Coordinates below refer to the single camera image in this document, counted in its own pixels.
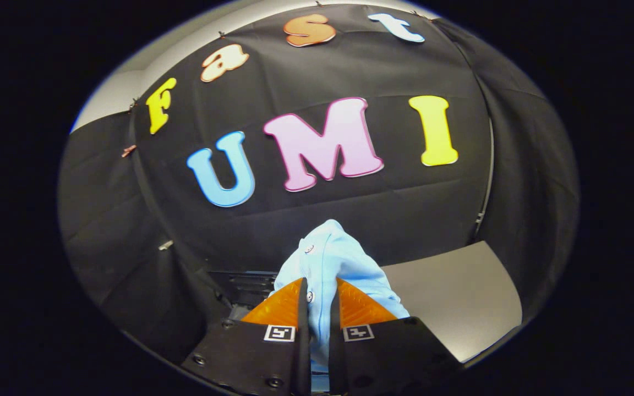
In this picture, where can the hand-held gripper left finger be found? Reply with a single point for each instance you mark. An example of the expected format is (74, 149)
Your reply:
(262, 357)

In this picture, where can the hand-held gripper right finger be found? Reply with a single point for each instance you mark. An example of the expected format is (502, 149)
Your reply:
(383, 357)

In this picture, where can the dark grey washing machine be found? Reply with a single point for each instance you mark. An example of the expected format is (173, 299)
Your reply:
(245, 289)

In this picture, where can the light blue shirt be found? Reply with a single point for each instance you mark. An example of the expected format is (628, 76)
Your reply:
(333, 258)

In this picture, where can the grey cabinet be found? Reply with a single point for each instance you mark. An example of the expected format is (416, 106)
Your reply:
(454, 297)

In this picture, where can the black backdrop cloth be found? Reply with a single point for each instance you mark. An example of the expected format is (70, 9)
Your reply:
(350, 214)

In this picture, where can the silver clip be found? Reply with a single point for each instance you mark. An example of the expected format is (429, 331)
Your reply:
(165, 245)

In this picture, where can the copper clip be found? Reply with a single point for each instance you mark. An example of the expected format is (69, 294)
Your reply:
(128, 149)

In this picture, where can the white frame pole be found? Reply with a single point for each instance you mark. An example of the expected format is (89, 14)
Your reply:
(487, 176)

